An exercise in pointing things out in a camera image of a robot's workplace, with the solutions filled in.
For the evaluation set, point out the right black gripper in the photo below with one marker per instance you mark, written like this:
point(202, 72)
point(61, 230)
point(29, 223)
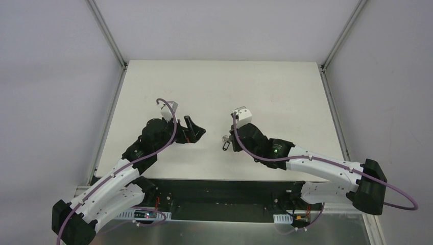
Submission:
point(235, 136)

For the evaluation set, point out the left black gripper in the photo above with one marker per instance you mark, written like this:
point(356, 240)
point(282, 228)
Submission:
point(185, 131)

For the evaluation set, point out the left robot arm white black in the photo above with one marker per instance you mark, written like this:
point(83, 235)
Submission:
point(79, 220)

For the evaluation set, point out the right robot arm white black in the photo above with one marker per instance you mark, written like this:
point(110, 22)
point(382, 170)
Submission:
point(346, 182)

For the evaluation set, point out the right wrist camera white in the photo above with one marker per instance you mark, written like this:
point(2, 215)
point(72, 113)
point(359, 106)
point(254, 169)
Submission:
point(243, 116)

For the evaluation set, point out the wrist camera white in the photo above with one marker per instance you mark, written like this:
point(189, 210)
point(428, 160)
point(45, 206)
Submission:
point(167, 108)
point(243, 116)

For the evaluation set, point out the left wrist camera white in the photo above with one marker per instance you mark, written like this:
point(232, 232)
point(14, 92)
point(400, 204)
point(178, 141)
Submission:
point(167, 108)

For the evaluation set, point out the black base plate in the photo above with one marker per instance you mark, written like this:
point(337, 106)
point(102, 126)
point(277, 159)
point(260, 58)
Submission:
point(226, 200)

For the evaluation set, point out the right white slotted cable duct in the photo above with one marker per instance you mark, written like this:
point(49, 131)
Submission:
point(282, 219)

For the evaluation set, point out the white slotted cable duct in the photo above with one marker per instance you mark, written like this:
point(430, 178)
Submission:
point(282, 219)
point(142, 215)

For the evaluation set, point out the left white slotted cable duct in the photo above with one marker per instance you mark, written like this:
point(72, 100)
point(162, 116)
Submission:
point(142, 215)

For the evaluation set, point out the left aluminium frame post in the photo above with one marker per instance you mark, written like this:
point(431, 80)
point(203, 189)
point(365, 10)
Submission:
point(98, 16)

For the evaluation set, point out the aluminium frame post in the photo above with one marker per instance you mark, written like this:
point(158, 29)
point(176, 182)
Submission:
point(98, 16)
point(354, 16)

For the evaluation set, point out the right aluminium frame post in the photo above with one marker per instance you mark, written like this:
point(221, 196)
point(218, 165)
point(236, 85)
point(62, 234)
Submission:
point(354, 16)

